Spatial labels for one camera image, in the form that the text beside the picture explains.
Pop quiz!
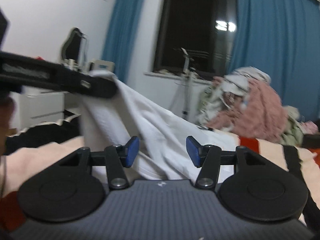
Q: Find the pink small garment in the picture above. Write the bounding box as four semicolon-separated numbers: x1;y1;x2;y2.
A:
301;121;318;134

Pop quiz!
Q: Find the left hand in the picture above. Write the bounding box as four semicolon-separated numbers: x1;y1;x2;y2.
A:
0;96;15;155

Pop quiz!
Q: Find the white dressing table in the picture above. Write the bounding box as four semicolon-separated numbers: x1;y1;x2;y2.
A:
10;86;80;131

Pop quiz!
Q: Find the left blue curtain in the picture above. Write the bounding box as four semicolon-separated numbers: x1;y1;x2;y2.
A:
101;0;144;83

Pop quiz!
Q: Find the right blue curtain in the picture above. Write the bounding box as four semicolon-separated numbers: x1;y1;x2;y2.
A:
228;0;319;121

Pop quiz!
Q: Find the pile of light clothes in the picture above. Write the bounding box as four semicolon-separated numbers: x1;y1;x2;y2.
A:
196;67;304;146

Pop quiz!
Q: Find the dark window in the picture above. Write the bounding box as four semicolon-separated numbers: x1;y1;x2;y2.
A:
153;0;237;80

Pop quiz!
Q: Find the white t-shirt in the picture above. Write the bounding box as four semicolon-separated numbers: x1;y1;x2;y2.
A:
80;70;241;181

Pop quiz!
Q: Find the vanity mirror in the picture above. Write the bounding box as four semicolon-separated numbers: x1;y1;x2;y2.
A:
60;27;88;64

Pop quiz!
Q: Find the pink fluffy blanket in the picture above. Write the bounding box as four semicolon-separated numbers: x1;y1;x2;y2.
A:
206;78;287;142

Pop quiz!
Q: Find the blue curtain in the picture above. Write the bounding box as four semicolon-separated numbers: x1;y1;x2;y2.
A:
228;0;319;121
101;0;144;83

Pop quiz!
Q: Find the striped fleece blanket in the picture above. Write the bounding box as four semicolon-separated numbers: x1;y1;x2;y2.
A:
0;119;320;233

